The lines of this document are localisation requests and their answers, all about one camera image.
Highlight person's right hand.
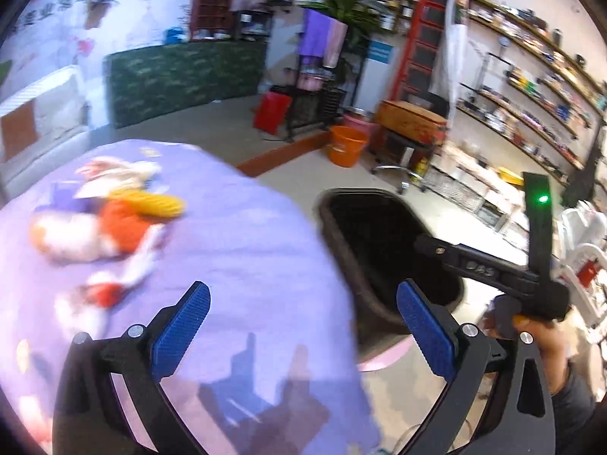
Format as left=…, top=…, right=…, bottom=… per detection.
left=484, top=295, right=569, bottom=395

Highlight green potted plant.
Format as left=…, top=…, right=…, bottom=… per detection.
left=299, top=0, right=392, bottom=43

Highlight pink basin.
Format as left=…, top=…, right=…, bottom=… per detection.
left=343, top=112, right=381, bottom=145

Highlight purple hanging towel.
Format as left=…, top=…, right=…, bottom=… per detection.
left=299, top=8, right=332, bottom=58

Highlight red white plastic wrapper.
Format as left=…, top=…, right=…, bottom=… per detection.
left=76, top=224, right=166, bottom=309

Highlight white wicker sofa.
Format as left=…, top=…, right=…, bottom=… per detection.
left=1, top=65, right=88, bottom=168

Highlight white plastic chair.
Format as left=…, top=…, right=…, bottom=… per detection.
left=552, top=201, right=606, bottom=332

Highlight orange white drink can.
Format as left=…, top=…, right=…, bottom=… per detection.
left=30, top=213, right=120, bottom=263

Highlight orange brown cushion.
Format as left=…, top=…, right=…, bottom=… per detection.
left=1, top=102, right=39, bottom=161

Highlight green patterned counter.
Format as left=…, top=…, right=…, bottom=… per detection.
left=105, top=40, right=267, bottom=129

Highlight yellow tray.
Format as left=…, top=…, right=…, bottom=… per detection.
left=497, top=166, right=524, bottom=187

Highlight yellow foam fruit net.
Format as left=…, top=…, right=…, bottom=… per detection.
left=108, top=189, right=186, bottom=219

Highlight white red plastic bag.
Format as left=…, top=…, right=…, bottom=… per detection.
left=74, top=156, right=162, bottom=199

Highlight black trash bin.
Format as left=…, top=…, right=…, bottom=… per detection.
left=317, top=188, right=464, bottom=365

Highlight black metal rack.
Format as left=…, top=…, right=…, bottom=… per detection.
left=284, top=46, right=367, bottom=143

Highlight purple tissue pack wrapper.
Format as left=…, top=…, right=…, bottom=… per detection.
left=40, top=181, right=105, bottom=214

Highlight wall shelves with goods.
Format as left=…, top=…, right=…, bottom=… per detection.
left=459, top=0, right=606, bottom=187

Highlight pink hanging towel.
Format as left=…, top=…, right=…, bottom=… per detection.
left=323, top=19, right=348, bottom=69

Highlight red wooden ladder shelf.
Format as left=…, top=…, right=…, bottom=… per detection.
left=388, top=0, right=448, bottom=101

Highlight purple tablecloth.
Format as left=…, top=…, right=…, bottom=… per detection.
left=1, top=141, right=381, bottom=454

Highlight wooden top stool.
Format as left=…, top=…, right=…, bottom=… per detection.
left=370, top=93, right=450, bottom=194

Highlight red box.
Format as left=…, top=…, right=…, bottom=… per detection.
left=253, top=91, right=292, bottom=136

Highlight orange bucket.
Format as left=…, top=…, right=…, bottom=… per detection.
left=327, top=126, right=370, bottom=168

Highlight orange foam fruit net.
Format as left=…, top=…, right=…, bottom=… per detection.
left=98, top=199, right=152, bottom=255

